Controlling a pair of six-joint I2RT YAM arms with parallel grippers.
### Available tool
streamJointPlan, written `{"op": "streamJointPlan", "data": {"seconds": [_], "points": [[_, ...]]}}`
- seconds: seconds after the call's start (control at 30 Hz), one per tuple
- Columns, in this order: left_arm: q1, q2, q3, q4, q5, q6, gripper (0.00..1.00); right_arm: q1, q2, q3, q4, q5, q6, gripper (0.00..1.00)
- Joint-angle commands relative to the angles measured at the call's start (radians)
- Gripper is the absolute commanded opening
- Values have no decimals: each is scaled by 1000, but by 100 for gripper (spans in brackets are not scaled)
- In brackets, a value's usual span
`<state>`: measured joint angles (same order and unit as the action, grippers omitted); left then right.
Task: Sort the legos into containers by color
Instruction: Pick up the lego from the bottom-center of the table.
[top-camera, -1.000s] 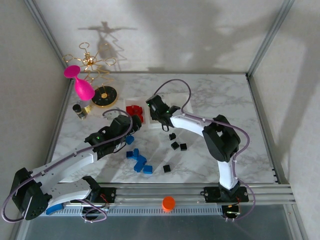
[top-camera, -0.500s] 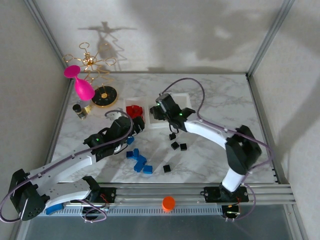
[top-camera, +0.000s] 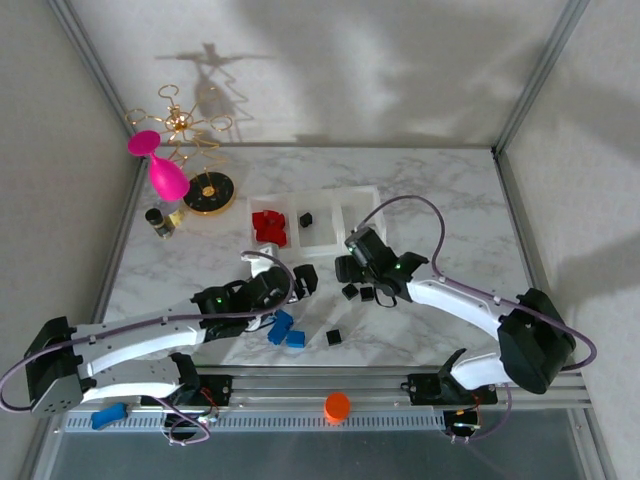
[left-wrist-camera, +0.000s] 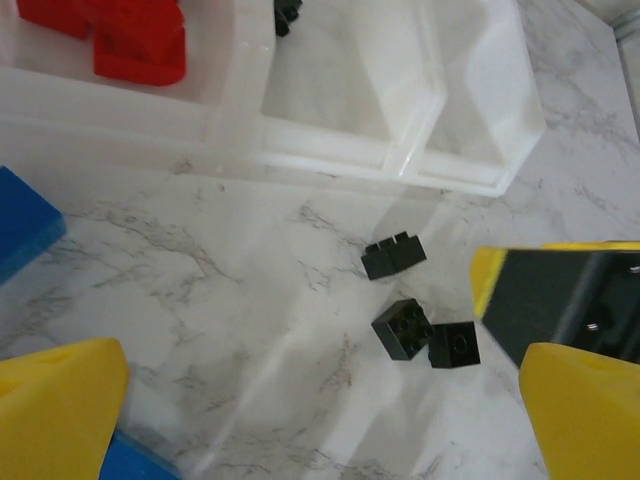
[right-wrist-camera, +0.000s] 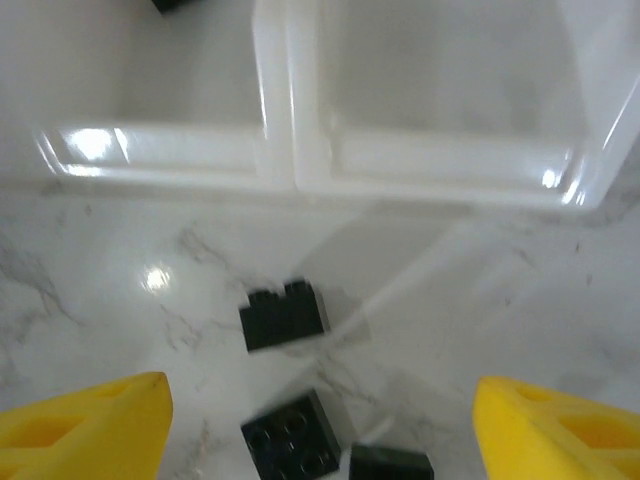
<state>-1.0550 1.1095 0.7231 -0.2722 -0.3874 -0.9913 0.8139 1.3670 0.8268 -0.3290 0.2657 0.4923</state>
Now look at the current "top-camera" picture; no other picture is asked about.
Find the translucent white three-compartment container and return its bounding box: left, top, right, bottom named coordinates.
left=247, top=184, right=389, bottom=259

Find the dark small jar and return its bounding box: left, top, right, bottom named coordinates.
left=144, top=207, right=169, bottom=240

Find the orange cylinder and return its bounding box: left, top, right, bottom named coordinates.
left=323, top=392, right=352, bottom=426

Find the pink plastic wine glass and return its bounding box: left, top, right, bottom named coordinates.
left=127, top=129, right=191, bottom=202

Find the blue bone-shaped object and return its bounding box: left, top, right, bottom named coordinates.
left=91, top=402, right=129, bottom=430

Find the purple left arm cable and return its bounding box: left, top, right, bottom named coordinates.
left=0, top=249, right=296, bottom=446

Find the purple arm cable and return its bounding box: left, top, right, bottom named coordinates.
left=352, top=194, right=599, bottom=445
left=0, top=249, right=296, bottom=446

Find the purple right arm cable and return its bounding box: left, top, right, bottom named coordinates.
left=352, top=194, right=599, bottom=445

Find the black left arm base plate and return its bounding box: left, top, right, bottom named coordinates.
left=139, top=374, right=234, bottom=407

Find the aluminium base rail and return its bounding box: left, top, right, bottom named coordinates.
left=59, top=367, right=594, bottom=416

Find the gold wire glass stand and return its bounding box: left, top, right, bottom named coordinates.
left=124, top=84, right=237, bottom=217

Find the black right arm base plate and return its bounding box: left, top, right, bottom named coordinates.
left=407, top=372, right=499, bottom=406

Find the aluminium side rail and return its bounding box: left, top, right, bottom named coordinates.
left=494, top=149, right=584, bottom=371
left=89, top=149, right=149, bottom=346

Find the grey slotted cable duct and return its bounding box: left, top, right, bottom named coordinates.
left=62, top=412, right=446, bottom=434

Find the aluminium frame post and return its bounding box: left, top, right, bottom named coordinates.
left=47, top=0, right=146, bottom=154
left=491, top=0, right=594, bottom=156

